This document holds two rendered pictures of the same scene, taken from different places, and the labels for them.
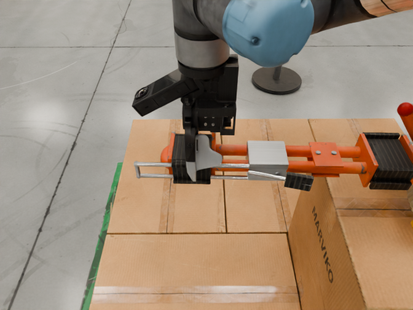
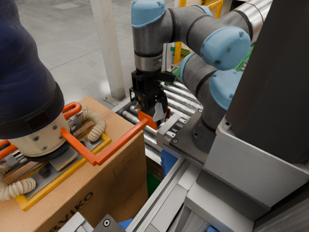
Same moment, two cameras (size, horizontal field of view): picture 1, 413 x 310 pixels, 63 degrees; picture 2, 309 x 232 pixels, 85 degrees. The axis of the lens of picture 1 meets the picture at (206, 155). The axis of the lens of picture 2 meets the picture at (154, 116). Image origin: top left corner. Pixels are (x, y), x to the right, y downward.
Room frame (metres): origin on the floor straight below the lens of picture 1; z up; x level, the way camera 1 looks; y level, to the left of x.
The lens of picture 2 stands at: (-0.13, -0.52, 1.51)
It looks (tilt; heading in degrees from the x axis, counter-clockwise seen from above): 45 degrees down; 308
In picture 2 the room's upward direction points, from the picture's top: straight up
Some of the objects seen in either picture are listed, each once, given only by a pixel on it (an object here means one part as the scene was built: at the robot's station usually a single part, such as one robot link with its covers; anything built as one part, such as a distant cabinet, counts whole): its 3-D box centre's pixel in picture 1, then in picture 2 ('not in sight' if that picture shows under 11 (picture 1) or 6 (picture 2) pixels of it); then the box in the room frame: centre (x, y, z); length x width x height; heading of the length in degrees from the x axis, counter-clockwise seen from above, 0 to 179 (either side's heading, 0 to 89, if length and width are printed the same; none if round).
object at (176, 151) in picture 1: (192, 154); not in sight; (0.44, 0.03, 1.07); 0.08 x 0.07 x 0.05; 88
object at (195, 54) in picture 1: (202, 43); not in sight; (0.43, 0.01, 1.29); 0.08 x 0.08 x 0.05
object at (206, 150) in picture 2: not in sight; (216, 127); (-0.06, -0.93, 1.09); 0.15 x 0.15 x 0.10
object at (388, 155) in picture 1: (384, 160); not in sight; (0.42, -0.32, 1.07); 0.10 x 0.08 x 0.06; 178
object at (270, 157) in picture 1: (265, 160); not in sight; (0.43, -0.11, 1.06); 0.07 x 0.07 x 0.04; 88
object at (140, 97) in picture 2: not in sight; (147, 85); (0.15, -0.84, 1.21); 0.09 x 0.08 x 0.12; 88
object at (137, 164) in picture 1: (222, 176); not in sight; (0.39, -0.03, 1.07); 0.31 x 0.03 x 0.05; 88
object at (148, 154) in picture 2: not in sight; (130, 144); (0.41, -0.94, 0.58); 0.70 x 0.03 x 0.06; 0
